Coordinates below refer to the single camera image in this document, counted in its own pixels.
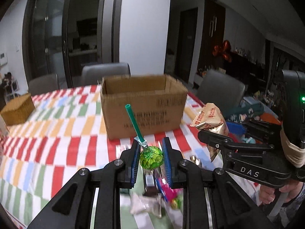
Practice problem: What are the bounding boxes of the pink white snack packet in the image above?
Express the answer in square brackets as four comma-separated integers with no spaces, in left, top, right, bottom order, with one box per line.
[153,168,182,202]

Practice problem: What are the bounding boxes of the gold snack packet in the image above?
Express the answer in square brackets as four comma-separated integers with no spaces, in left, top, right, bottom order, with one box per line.
[189,102,230,162]

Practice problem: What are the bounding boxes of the white shelf rack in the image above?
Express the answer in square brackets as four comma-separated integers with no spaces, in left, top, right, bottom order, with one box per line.
[2,77,20,103]

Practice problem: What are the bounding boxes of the grey chair left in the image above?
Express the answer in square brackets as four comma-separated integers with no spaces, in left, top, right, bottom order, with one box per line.
[28,73,59,96]

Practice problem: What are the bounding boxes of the grey chair middle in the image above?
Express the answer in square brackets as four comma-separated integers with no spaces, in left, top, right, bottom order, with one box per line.
[81,63,130,86]

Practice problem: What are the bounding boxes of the red foil balloon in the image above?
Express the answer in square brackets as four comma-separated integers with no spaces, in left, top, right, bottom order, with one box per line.
[212,40,232,62]

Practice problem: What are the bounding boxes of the green lollipop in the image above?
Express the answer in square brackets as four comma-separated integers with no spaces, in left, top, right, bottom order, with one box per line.
[125,104,164,171]

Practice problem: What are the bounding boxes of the grey chair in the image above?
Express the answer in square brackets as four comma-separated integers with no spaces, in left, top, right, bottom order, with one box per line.
[196,70,245,114]
[81,63,130,86]
[28,73,59,96]

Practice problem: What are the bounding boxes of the silver clear snack packet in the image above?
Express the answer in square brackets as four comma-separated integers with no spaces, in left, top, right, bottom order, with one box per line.
[130,193,162,219]

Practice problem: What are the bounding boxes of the grey chair right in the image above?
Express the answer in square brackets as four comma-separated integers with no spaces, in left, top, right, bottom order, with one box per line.
[196,70,245,114]

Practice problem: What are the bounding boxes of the woven wicker box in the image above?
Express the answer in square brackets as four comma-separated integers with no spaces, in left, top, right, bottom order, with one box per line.
[1,93,35,126]

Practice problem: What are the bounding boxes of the colourful checked tablecloth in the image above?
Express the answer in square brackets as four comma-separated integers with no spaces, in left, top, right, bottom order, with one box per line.
[0,84,262,229]

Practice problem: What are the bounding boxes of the dark green cushion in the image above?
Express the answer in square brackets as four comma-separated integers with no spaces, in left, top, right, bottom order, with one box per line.
[224,103,264,123]

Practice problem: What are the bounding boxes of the dark brown chocolate bar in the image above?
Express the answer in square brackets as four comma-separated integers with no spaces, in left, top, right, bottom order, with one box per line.
[143,169,158,197]

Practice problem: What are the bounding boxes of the person's right hand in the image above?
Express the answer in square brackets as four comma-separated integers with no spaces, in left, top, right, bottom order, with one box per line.
[258,179,303,204]

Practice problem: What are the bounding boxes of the brown cardboard box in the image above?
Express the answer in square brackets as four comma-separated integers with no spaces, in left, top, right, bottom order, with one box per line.
[100,74,188,140]

